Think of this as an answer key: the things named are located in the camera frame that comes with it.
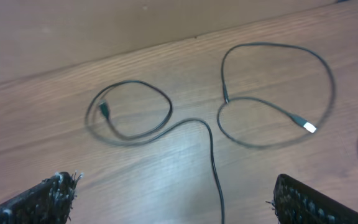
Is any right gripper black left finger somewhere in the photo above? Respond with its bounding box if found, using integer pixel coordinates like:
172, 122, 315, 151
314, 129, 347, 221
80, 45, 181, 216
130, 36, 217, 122
0, 172, 83, 224

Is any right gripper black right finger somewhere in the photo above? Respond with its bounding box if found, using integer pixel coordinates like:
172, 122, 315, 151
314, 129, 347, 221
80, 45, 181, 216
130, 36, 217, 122
270, 174, 358, 224

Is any black USB-A cable with coil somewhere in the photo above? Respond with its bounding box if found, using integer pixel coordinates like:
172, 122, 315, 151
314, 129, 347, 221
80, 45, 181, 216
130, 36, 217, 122
216, 42, 337, 149

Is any black thin USB-C cable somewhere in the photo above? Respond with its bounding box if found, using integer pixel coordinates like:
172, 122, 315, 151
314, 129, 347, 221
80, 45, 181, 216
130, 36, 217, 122
84, 79, 226, 224

